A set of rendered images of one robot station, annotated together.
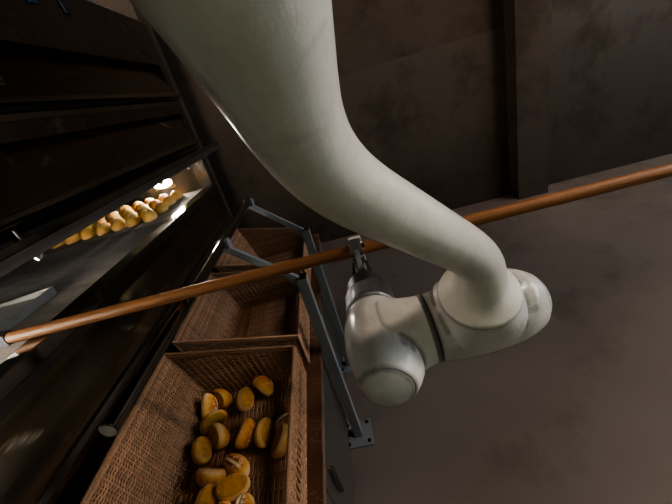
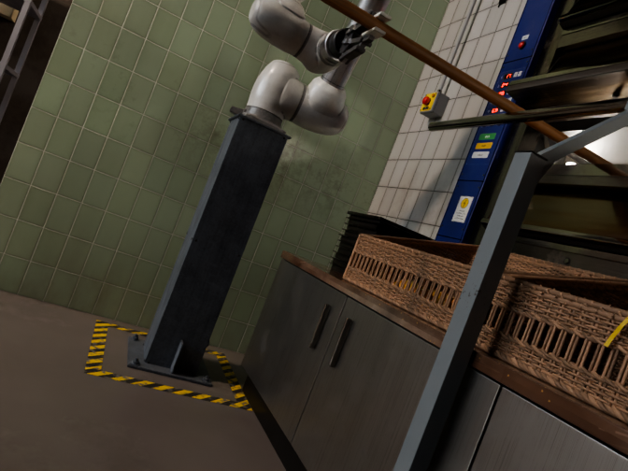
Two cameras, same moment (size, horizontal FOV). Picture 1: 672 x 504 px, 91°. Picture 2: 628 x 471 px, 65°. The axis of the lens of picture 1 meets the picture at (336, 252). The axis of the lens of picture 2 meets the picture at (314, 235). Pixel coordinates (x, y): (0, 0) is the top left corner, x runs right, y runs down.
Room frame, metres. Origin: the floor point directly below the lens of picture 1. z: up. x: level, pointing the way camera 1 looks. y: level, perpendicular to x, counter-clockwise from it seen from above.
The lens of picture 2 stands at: (1.75, -0.55, 0.66)
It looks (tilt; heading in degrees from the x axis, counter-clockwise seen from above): 0 degrees down; 152
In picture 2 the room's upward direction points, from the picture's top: 21 degrees clockwise
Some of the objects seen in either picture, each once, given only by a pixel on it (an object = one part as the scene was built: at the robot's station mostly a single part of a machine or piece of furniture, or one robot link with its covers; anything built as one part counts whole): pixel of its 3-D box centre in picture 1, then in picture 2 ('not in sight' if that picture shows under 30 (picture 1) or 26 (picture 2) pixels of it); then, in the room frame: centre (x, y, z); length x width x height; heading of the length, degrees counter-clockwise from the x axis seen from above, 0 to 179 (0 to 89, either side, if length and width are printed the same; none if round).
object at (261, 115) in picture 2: not in sight; (257, 119); (-0.15, 0.02, 1.03); 0.22 x 0.18 x 0.06; 84
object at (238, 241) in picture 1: (269, 254); not in sight; (1.94, 0.41, 0.72); 0.56 x 0.49 x 0.28; 175
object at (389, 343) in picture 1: (390, 347); (318, 52); (0.37, -0.04, 1.19); 0.16 x 0.13 x 0.11; 176
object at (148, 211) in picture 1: (121, 215); not in sight; (1.95, 1.12, 1.21); 0.61 x 0.48 x 0.06; 86
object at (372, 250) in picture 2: (220, 428); (471, 279); (0.74, 0.50, 0.72); 0.56 x 0.49 x 0.28; 177
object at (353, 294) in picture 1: (370, 306); (336, 48); (0.48, -0.03, 1.19); 0.09 x 0.06 x 0.09; 86
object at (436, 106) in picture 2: not in sight; (434, 105); (-0.16, 0.79, 1.46); 0.10 x 0.07 x 0.10; 176
